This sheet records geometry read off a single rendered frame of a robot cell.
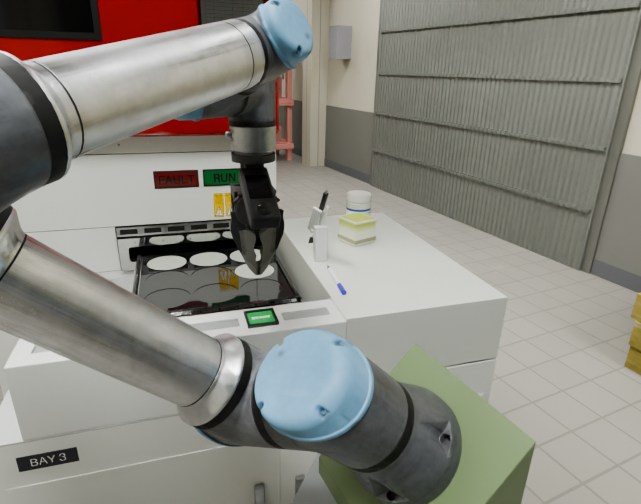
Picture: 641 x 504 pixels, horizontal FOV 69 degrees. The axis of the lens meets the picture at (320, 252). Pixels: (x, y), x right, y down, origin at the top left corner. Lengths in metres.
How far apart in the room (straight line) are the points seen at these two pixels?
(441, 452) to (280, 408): 0.21
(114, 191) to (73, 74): 0.98
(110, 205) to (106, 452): 0.68
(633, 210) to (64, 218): 3.42
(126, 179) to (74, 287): 0.89
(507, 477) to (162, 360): 0.40
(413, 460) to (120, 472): 0.57
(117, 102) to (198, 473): 0.74
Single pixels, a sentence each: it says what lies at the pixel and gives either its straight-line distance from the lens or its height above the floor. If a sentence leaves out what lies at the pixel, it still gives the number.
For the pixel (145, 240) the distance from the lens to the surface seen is 1.40.
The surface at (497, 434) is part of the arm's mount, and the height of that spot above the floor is 0.99.
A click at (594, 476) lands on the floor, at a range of 2.19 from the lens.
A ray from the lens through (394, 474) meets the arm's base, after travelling 0.60.
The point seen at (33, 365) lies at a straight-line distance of 0.86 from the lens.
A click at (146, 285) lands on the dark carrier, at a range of 1.19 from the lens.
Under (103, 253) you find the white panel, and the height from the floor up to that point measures 0.90.
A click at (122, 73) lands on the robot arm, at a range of 0.43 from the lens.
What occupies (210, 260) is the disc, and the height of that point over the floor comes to 0.90.
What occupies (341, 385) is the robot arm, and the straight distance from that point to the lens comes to 0.48.
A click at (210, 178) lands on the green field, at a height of 1.10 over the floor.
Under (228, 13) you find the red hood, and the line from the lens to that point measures 1.29.
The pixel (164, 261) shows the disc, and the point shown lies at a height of 0.90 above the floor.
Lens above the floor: 1.39
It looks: 21 degrees down
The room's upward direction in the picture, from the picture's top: 1 degrees clockwise
